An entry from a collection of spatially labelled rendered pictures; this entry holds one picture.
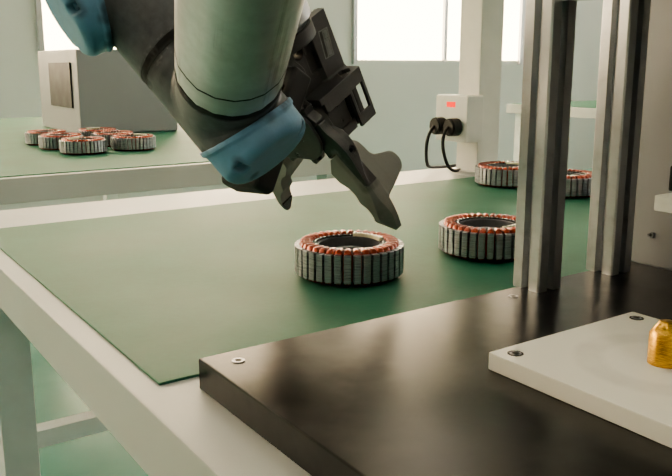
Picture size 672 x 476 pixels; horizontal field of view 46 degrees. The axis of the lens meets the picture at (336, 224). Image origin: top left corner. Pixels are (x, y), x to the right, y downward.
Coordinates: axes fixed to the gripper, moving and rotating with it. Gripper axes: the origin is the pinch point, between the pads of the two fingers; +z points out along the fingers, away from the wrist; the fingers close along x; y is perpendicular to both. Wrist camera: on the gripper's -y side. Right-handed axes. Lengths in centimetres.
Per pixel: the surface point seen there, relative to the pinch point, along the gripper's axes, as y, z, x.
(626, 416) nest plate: -16.3, -6.2, -37.1
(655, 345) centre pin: -9.4, -4.2, -35.8
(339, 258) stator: -3.6, 0.8, -3.0
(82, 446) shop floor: -9, 88, 122
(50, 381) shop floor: 4, 96, 168
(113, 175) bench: 23, 21, 91
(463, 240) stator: 11.0, 10.1, -5.6
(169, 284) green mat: -13.9, -1.6, 10.4
